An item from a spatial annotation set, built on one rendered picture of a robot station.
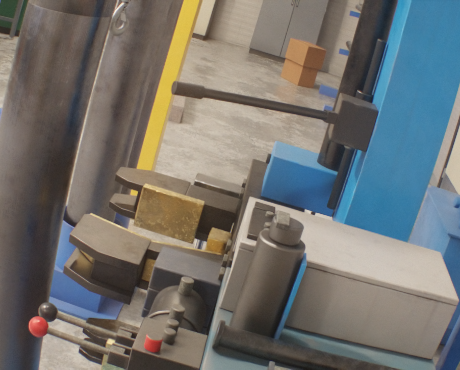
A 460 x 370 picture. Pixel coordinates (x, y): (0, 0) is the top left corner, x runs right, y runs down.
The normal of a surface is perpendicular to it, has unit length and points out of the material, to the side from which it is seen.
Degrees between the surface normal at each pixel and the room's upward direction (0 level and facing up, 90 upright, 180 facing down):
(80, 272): 0
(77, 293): 90
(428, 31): 90
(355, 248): 0
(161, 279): 90
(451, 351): 90
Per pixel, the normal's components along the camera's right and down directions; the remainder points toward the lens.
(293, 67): -0.80, -0.05
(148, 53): 0.69, 0.39
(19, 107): -0.36, 0.18
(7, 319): 0.13, 0.34
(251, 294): -0.61, 0.07
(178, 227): -0.09, 0.28
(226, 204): 0.27, -0.92
